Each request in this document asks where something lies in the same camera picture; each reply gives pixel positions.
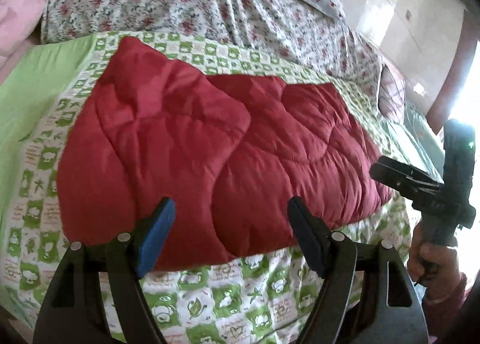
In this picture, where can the red floral white quilt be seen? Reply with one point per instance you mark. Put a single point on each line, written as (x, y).
(290, 29)

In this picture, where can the person's right hand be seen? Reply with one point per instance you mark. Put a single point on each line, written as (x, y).
(434, 267)

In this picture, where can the red quilted puffer jacket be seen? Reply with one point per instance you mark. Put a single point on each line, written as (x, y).
(229, 150)

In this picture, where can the pink bed sheet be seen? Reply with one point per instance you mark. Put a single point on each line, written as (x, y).
(19, 18)

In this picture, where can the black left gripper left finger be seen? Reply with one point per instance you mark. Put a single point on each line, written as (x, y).
(72, 310)

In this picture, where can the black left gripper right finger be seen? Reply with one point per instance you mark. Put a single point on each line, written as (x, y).
(366, 295)

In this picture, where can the dark wooden furniture edge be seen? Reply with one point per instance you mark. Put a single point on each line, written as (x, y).
(457, 75)

